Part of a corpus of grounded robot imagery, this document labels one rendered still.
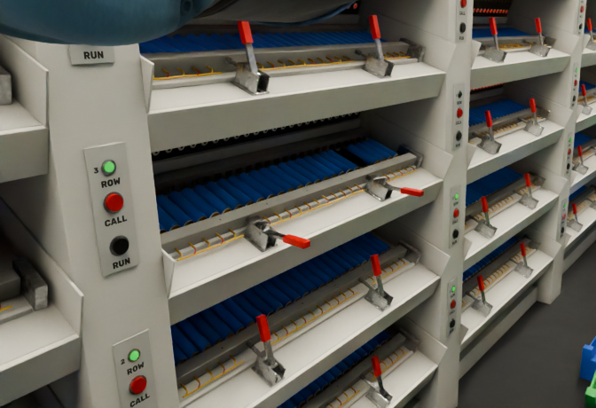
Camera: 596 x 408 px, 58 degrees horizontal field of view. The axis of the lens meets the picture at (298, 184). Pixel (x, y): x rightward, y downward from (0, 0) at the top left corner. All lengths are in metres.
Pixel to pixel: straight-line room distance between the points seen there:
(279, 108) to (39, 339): 0.36
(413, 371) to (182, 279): 0.64
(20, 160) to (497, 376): 1.21
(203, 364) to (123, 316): 0.21
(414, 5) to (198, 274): 0.64
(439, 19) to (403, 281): 0.47
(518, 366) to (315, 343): 0.76
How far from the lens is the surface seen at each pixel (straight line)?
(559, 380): 1.49
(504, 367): 1.49
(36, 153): 0.51
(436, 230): 1.07
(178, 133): 0.58
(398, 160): 0.98
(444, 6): 1.00
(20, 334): 0.56
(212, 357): 0.76
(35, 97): 0.51
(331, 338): 0.87
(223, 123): 0.61
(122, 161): 0.53
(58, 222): 0.53
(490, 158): 1.22
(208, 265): 0.64
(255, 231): 0.68
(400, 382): 1.11
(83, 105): 0.51
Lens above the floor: 0.79
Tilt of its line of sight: 15 degrees down
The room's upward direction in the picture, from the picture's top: 2 degrees counter-clockwise
